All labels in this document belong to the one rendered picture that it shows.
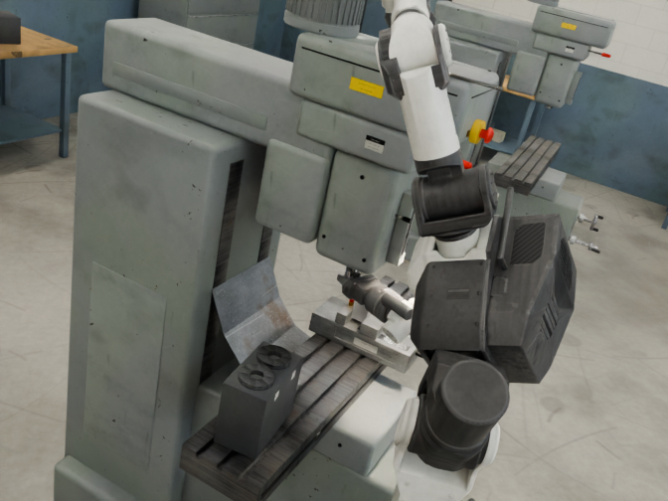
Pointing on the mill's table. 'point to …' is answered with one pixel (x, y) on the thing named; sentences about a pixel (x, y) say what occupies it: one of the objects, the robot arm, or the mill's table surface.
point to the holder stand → (257, 399)
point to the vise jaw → (371, 327)
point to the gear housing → (356, 136)
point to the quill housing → (360, 212)
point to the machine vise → (345, 331)
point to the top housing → (326, 54)
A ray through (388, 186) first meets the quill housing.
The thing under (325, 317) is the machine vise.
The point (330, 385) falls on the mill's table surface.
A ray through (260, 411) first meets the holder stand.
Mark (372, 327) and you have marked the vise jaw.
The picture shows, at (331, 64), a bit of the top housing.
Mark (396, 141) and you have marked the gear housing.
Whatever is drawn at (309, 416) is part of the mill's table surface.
